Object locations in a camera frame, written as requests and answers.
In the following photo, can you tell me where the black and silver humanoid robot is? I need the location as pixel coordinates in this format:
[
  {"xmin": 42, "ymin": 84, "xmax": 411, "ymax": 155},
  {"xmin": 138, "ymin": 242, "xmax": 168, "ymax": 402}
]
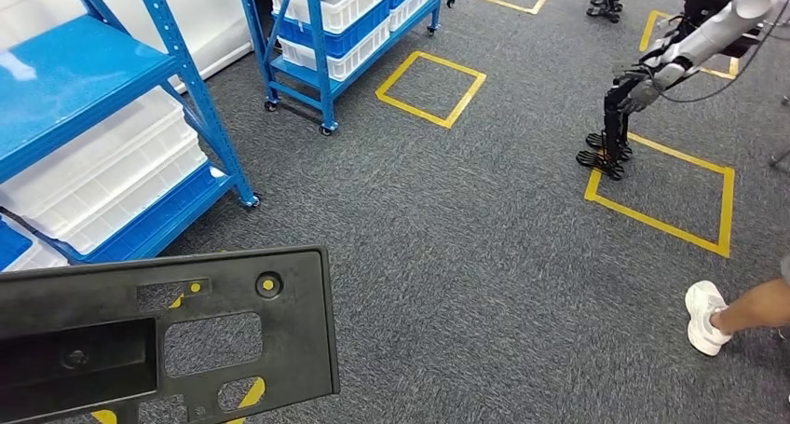
[{"xmin": 575, "ymin": 0, "xmax": 790, "ymax": 182}]

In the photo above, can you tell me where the white car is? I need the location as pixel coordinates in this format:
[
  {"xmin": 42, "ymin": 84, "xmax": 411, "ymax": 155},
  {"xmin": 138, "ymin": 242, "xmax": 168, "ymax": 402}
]
[{"xmin": 0, "ymin": 0, "xmax": 255, "ymax": 94}]

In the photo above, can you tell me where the black plastic frame part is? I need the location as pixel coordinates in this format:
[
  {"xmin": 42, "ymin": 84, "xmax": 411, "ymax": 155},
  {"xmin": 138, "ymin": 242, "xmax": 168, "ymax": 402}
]
[{"xmin": 0, "ymin": 246, "xmax": 342, "ymax": 424}]

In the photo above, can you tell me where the blue metal shelf rack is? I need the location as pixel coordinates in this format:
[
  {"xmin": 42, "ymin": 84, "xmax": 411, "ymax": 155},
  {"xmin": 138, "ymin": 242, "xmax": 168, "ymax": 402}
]
[{"xmin": 0, "ymin": 0, "xmax": 262, "ymax": 273}]

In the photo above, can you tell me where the blue wheeled shelf rack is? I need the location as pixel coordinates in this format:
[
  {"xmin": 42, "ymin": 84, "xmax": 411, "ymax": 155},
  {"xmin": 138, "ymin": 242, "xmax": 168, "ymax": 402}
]
[{"xmin": 234, "ymin": 0, "xmax": 461, "ymax": 137}]

